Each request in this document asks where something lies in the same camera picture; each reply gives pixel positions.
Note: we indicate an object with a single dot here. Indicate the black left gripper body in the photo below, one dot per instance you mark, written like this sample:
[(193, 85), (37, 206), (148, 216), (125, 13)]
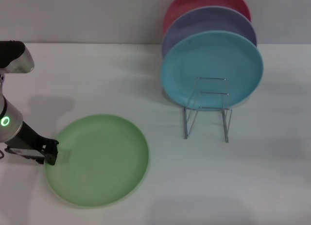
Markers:
[(29, 137)]

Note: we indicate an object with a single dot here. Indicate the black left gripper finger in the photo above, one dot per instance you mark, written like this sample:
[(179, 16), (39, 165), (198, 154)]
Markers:
[(51, 155), (53, 142)]

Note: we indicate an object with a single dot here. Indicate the green plastic plate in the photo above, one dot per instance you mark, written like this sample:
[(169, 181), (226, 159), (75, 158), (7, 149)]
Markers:
[(102, 161)]

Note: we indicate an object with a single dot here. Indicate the cyan plastic plate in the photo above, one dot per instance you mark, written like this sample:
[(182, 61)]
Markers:
[(209, 62)]

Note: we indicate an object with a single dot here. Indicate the purple plastic plate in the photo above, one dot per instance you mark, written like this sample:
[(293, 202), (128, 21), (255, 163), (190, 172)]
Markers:
[(209, 21)]

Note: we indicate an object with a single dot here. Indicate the red plastic plate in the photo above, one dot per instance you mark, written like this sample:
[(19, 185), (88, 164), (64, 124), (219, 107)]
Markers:
[(209, 0)]

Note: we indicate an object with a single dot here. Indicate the left wrist camera housing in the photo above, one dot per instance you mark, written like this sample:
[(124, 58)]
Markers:
[(24, 154)]

